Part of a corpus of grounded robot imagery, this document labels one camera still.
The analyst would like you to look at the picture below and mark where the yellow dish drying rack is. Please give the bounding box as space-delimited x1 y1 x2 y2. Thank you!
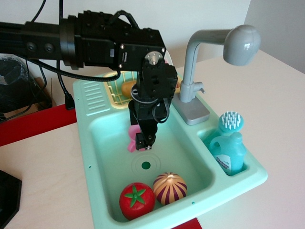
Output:
103 71 182 110

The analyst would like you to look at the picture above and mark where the yellow toy bowl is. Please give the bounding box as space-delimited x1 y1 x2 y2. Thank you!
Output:
121 81 136 98

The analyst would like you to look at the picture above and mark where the teal detergent bottle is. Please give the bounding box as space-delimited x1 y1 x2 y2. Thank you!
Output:
209 132 247 176

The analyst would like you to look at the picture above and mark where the black bag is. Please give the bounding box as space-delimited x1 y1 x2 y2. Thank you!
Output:
0 53 52 115

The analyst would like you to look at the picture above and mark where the red table edge strip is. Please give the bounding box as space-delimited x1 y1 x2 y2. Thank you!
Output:
0 105 77 146

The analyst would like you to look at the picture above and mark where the mint green toy sink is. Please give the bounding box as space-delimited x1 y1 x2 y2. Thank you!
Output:
73 80 267 229

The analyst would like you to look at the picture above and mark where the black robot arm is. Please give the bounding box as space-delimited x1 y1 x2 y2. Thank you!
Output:
0 10 178 150

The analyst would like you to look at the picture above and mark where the teal scrub brush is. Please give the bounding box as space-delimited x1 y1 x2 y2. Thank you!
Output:
218 111 244 135

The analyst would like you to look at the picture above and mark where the black power cable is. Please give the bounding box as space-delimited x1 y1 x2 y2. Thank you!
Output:
25 0 52 101

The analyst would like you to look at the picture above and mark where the red toy tomato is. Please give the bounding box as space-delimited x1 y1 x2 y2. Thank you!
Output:
119 182 155 220

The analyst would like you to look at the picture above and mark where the striped toy onion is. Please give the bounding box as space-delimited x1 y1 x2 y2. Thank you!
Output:
152 172 188 206

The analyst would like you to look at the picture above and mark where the pink toy cup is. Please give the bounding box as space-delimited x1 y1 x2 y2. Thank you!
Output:
127 125 141 153

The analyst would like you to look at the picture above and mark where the grey toy faucet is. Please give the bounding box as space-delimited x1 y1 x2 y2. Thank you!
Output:
173 24 261 125

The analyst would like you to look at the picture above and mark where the black braided cable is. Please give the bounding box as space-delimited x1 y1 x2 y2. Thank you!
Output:
26 0 121 111

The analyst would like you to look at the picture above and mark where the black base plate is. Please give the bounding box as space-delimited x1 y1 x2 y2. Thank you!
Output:
0 170 22 229

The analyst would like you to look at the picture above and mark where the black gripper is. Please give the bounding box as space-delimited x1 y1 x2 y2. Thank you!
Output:
129 84 170 150

